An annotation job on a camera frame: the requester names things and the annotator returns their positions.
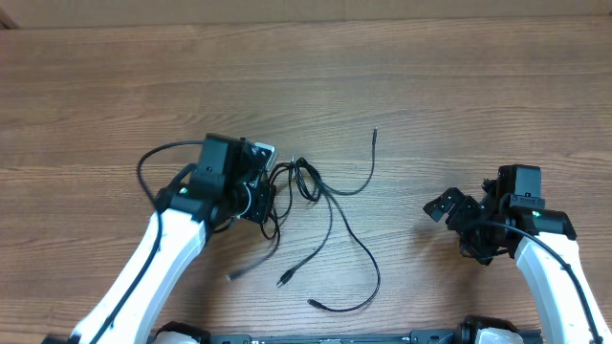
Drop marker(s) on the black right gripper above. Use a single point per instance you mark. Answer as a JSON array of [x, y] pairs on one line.
[[464, 206]]

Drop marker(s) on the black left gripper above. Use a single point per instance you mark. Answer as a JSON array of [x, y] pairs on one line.
[[264, 193]]

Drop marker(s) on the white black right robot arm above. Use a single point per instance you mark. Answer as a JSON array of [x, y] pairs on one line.
[[513, 219]]

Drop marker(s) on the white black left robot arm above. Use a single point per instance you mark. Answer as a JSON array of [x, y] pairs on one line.
[[228, 182]]

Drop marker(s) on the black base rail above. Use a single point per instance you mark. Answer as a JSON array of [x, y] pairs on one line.
[[473, 329]]

